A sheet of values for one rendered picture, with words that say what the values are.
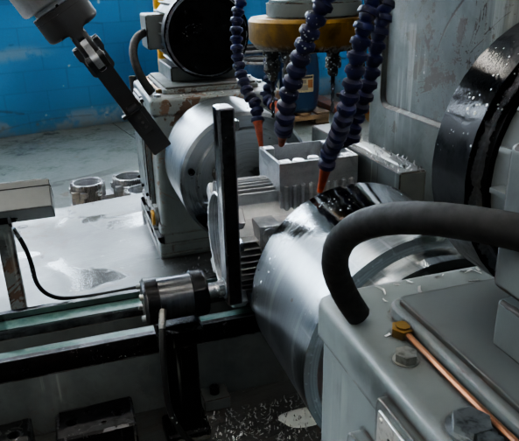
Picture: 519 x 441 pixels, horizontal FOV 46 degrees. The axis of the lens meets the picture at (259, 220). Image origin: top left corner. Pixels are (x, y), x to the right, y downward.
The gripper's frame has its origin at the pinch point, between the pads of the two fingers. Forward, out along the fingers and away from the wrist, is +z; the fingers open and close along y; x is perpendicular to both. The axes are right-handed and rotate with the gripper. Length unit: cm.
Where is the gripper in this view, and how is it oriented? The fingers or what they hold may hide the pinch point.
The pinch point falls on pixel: (148, 129)
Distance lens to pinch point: 90.4
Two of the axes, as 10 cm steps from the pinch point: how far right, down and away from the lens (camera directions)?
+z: 5.0, 7.3, 4.6
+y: -3.1, -3.5, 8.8
